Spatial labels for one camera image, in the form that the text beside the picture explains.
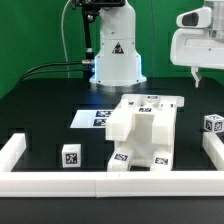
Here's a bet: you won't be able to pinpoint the white chair seat block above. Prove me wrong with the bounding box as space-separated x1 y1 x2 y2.
115 107 174 168

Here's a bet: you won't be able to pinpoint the white tagged cube nut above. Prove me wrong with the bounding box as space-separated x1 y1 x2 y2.
62 144 81 168

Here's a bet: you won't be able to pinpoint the white U-shaped boundary frame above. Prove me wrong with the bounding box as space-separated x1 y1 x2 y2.
0 133 224 197

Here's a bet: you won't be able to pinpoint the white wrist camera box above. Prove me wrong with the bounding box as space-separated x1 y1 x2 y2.
176 7 212 29

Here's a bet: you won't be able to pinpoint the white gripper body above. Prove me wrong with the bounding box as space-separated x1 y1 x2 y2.
170 28 224 69

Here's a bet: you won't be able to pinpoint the white long chair bar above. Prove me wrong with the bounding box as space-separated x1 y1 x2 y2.
152 108 176 145

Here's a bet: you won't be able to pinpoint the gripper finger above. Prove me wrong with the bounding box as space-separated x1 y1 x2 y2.
191 67 202 88

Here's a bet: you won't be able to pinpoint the white marker sheet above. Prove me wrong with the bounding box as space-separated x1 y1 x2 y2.
70 109 112 128

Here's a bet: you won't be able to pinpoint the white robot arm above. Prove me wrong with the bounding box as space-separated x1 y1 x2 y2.
90 0 224 92

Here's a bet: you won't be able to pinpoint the black cables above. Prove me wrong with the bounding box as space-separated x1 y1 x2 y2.
19 59 93 83

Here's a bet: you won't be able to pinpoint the white tagged cube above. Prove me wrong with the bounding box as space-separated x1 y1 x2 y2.
204 114 224 133

